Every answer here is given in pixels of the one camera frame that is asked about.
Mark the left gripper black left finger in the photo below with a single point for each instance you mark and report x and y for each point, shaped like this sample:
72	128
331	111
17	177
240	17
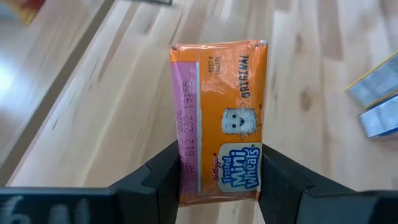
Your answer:
155	186

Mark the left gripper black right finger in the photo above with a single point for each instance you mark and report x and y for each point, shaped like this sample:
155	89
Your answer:
286	193

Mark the orange Mini Wheats cereal box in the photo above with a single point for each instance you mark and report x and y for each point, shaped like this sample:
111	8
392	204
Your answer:
230	93

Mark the blue Frosted Flakes cereal box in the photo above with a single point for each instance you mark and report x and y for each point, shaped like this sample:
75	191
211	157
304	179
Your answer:
381	119

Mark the wooden shelf with black legs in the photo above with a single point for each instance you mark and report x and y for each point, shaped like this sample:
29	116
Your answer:
37	77

